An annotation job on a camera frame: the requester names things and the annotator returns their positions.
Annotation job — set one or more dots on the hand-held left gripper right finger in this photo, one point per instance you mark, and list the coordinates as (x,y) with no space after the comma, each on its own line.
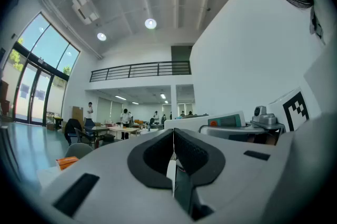
(200,162)

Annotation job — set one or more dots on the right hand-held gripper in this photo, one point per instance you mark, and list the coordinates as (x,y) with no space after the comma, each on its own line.
(276,109)

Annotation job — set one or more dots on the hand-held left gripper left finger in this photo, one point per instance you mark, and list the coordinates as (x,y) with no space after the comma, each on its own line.
(147,165)

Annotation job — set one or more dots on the orange tissue box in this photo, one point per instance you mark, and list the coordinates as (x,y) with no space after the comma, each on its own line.
(67,163)

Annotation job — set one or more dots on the light wooden table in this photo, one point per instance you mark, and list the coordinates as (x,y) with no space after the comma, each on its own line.
(123,129)

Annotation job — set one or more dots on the dark table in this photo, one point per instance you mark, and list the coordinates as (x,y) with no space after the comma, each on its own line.
(98,128)

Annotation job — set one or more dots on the grey shell chair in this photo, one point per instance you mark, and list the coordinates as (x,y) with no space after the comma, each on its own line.
(79,150)

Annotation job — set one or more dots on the blue chair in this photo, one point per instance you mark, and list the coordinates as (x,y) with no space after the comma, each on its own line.
(89,125)

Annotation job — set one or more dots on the black chair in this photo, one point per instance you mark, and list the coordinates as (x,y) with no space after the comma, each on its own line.
(72,128)

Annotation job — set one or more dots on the black balcony railing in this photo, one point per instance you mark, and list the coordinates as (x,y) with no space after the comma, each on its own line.
(142,70)

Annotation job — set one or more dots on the round ceiling light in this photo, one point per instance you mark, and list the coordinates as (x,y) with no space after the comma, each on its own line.
(150,23)
(101,36)

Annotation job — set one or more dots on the glass entrance door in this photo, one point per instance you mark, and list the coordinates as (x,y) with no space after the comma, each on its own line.
(39,78)

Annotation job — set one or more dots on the white ceiling air conditioner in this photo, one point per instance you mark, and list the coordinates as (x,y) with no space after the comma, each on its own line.
(84,10)

